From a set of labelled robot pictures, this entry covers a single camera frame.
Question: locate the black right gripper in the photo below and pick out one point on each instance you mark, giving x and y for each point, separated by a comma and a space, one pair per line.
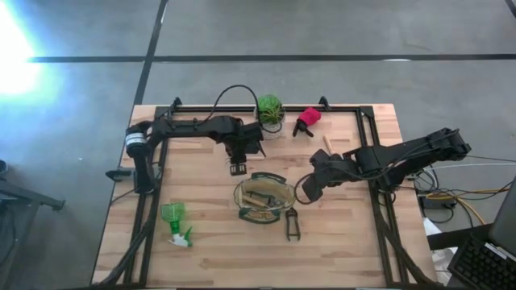
330, 171

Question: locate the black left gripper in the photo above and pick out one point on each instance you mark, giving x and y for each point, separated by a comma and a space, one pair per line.
246, 141

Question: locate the beige green gardening bag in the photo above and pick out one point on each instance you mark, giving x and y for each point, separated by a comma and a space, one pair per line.
282, 193

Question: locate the green spray bottle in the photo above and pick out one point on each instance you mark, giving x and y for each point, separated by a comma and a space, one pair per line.
173, 213

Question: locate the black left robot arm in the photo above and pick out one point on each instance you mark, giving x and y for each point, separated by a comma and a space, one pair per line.
189, 127

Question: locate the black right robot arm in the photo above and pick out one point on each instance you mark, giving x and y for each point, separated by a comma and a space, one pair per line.
403, 155

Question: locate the succulent in white pot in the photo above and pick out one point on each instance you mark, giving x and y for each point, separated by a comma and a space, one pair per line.
271, 108

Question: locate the black power box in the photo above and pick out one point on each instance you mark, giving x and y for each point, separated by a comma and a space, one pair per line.
433, 202

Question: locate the white plastic sheet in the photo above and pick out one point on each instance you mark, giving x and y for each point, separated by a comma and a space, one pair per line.
441, 258

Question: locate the black desk bar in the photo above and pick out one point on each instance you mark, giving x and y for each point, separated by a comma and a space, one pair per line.
455, 239

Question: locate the black laptop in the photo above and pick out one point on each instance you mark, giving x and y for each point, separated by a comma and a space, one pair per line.
483, 266

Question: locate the black floor stand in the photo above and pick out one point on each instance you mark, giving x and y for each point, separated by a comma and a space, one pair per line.
24, 195

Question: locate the black aluminium table frame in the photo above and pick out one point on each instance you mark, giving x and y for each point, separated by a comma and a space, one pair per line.
342, 108

